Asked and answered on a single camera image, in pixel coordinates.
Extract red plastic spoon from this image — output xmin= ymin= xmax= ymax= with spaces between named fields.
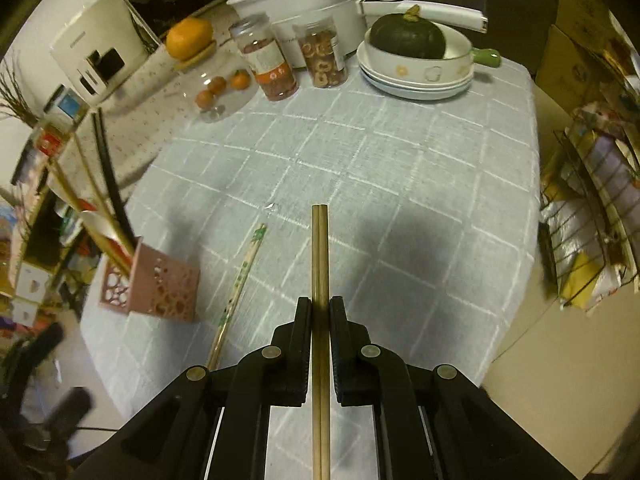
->
xmin=78 ymin=198 xmax=98 ymax=211

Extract floral cabinet cloth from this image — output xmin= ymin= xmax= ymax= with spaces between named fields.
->
xmin=58 ymin=46 xmax=194 ymax=200

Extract white bowl pan green handle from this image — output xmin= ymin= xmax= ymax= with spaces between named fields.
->
xmin=363 ymin=24 xmax=502 ymax=84

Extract large orange fruit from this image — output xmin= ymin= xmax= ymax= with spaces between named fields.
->
xmin=165 ymin=18 xmax=214 ymax=61

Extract red spice jar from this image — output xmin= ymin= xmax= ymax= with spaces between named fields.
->
xmin=230 ymin=13 xmax=298 ymax=102

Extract cluttered low shelf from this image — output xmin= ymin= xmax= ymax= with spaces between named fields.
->
xmin=1 ymin=154 xmax=100 ymax=349

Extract dried branches vase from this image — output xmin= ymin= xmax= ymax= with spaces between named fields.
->
xmin=0 ymin=60 xmax=40 ymax=128

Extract wooden chopstick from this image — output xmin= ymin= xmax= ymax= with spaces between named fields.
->
xmin=311 ymin=205 xmax=323 ymax=480
xmin=318 ymin=205 xmax=331 ymax=479
xmin=70 ymin=130 xmax=134 ymax=261
xmin=48 ymin=159 xmax=131 ymax=278

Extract blue label jar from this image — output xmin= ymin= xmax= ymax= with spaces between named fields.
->
xmin=43 ymin=84 xmax=89 ymax=133

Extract white plastic spoon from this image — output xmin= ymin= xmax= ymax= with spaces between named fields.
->
xmin=80 ymin=210 xmax=122 ymax=244

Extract paper disposable chopsticks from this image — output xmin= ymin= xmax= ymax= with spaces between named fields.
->
xmin=206 ymin=223 xmax=267 ymax=372

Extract white air fryer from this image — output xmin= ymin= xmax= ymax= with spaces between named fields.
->
xmin=50 ymin=0 xmax=148 ymax=105

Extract red label jar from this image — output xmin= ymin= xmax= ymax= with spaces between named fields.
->
xmin=32 ymin=122 xmax=70 ymax=158

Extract stacked white plates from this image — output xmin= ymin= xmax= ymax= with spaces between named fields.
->
xmin=356 ymin=41 xmax=474 ymax=102

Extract pink perforated utensil holder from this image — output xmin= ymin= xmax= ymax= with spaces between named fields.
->
xmin=99 ymin=237 xmax=201 ymax=323

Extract black wire rack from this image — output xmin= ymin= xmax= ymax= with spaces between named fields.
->
xmin=540 ymin=102 xmax=639 ymax=312

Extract clear glass jar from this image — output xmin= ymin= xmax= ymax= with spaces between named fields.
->
xmin=174 ymin=40 xmax=258 ymax=126

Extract grey checked tablecloth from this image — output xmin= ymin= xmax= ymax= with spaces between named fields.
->
xmin=80 ymin=60 xmax=539 ymax=417

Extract dark green squash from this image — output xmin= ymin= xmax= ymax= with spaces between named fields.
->
xmin=369 ymin=6 xmax=446 ymax=60

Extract cardboard boxes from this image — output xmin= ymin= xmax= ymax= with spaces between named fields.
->
xmin=535 ymin=0 xmax=639 ymax=112

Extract white electric cooking pot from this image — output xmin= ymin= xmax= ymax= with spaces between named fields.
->
xmin=228 ymin=0 xmax=488 ymax=68

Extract dried fruit snack jar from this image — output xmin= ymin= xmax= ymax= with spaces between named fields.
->
xmin=293 ymin=16 xmax=347 ymax=89

